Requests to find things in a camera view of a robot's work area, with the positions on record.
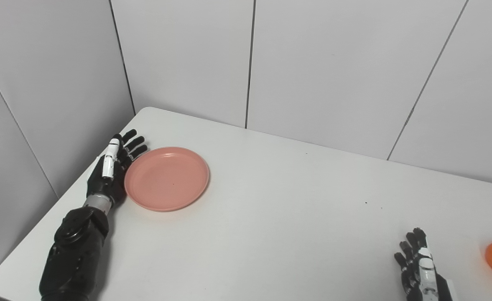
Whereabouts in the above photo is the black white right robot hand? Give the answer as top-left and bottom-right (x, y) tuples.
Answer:
(394, 227), (459, 301)

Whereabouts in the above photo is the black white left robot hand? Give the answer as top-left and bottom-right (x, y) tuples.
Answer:
(86, 129), (148, 206)

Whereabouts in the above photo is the pink round plate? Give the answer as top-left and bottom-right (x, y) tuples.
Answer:
(124, 146), (210, 212)

